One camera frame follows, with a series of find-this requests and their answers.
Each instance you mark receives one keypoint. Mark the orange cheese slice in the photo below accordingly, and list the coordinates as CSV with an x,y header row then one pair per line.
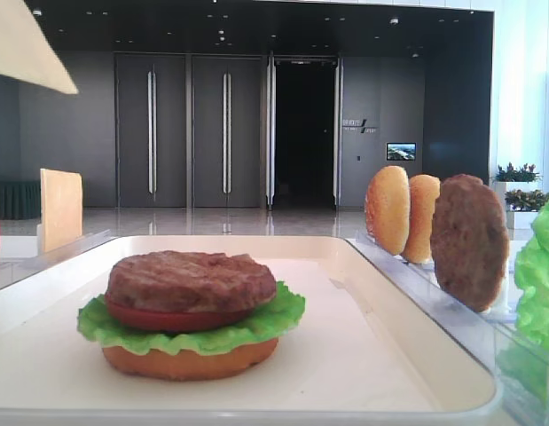
x,y
61,204
25,53

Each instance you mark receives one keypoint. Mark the brown meat patty on burger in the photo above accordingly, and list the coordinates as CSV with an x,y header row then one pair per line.
x,y
171,281

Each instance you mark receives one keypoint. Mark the red tomato slice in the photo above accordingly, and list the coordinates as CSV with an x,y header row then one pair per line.
x,y
173,322

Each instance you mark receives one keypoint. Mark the standing brown meat patty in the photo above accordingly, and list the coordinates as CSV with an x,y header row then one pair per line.
x,y
469,242

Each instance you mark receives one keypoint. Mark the green lettuce leaf on bun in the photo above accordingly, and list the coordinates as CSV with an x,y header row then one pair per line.
x,y
268,321

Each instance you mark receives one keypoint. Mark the green lettuce in rack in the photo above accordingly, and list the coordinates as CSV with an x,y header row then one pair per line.
x,y
531,275

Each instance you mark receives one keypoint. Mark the far standing bun slice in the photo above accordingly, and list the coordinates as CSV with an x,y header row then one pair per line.
x,y
387,208

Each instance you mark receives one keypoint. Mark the standing bun slice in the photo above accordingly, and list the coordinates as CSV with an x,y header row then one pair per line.
x,y
424,190
387,208

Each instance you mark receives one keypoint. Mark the middle dark double door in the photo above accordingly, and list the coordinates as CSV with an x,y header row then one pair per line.
x,y
226,132

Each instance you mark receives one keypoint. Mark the dark double door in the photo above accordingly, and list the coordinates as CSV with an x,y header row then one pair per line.
x,y
151,127
226,132

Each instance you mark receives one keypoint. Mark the near standing bun slice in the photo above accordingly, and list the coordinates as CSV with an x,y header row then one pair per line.
x,y
424,190

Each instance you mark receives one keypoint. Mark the cream plastic tray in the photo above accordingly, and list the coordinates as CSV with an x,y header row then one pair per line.
x,y
363,354

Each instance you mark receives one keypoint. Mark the bottom bun slice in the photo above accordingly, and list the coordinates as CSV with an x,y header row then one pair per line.
x,y
188,366

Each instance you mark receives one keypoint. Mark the left dark double door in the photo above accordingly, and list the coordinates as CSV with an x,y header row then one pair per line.
x,y
151,127

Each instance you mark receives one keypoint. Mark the lower potted flower planter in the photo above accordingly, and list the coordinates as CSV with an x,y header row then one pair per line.
x,y
523,207

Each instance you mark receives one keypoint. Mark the potted flower planter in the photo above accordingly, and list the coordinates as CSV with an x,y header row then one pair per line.
x,y
507,179
523,207

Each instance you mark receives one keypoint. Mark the upper potted flower planter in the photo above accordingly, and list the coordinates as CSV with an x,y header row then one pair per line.
x,y
507,179

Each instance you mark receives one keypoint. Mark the left clear acrylic rack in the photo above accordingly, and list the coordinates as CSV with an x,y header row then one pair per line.
x,y
14,270

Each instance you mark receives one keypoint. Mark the clear acrylic rack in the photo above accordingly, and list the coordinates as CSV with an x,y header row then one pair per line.
x,y
484,335
14,270

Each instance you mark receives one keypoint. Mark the green skirted table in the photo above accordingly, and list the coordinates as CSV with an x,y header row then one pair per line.
x,y
20,200

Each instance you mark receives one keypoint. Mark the right clear acrylic rack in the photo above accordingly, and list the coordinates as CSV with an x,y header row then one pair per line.
x,y
484,335

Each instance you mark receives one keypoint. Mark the wall display screen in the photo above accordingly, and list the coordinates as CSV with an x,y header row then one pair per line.
x,y
401,152

